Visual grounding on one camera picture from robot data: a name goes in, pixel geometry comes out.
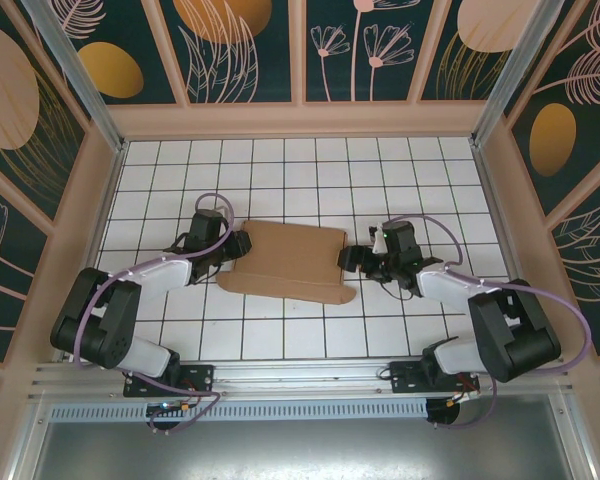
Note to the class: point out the grey metal panel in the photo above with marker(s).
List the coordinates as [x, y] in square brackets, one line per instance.
[300, 450]

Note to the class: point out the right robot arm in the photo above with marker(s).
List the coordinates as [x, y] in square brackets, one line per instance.
[515, 340]

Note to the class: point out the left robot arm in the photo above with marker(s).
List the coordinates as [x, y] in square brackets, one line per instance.
[115, 325]

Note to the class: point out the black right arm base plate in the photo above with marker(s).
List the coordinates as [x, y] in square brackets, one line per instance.
[405, 380]

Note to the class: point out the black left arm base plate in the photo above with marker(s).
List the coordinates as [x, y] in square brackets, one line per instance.
[200, 377]

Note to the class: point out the aluminium frame post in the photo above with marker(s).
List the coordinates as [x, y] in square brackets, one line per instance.
[80, 75]
[509, 75]

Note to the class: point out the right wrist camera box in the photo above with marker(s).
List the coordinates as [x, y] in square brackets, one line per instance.
[378, 242]

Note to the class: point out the aluminium table edge rail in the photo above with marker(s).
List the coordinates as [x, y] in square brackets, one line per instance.
[494, 200]
[100, 225]

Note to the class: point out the brown cardboard box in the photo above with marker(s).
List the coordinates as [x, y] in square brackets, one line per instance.
[290, 255]

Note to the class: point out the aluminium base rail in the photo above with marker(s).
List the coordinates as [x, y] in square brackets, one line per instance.
[300, 375]

